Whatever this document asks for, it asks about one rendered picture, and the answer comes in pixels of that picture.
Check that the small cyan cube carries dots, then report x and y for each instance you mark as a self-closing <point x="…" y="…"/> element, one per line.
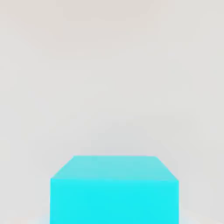
<point x="114" y="196"/>

